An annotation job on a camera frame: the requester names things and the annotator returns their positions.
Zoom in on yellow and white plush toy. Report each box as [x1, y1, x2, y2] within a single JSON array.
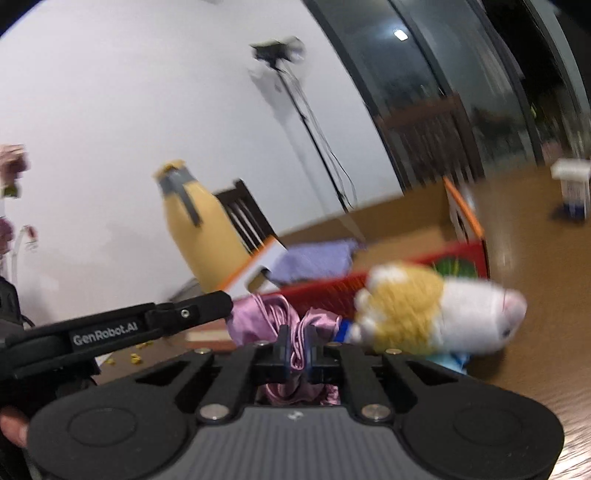
[[353, 262, 528, 357]]

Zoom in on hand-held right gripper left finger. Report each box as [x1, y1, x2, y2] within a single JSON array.
[[134, 324, 293, 424]]

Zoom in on red cardboard box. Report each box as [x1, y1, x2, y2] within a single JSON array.
[[222, 176, 491, 325]]

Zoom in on pink satin cloth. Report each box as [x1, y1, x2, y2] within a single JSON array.
[[228, 294, 345, 407]]

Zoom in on dried pink flowers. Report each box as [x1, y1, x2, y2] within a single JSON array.
[[0, 143, 40, 259]]

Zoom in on person's left hand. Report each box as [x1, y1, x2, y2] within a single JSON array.
[[0, 410, 30, 448]]

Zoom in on lavender cloth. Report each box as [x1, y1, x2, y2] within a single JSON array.
[[267, 238, 362, 285]]

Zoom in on light blue plush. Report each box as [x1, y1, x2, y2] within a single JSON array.
[[427, 350, 471, 376]]

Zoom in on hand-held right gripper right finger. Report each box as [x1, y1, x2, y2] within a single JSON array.
[[306, 329, 463, 422]]

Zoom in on black studio light stand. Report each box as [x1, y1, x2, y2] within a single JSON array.
[[249, 36, 359, 214]]

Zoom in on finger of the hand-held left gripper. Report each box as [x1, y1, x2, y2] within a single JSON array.
[[145, 290, 234, 340]]

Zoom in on pile of yellow candies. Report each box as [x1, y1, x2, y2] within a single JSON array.
[[103, 340, 154, 366]]

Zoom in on dark wooden chair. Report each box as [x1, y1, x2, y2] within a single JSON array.
[[215, 179, 280, 256]]

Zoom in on yellow thermos jug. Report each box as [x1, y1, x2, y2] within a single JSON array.
[[153, 159, 253, 294]]

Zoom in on small white carton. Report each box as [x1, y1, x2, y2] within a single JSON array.
[[549, 158, 591, 220]]

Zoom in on sliding glass door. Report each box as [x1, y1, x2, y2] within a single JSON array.
[[302, 0, 591, 195]]

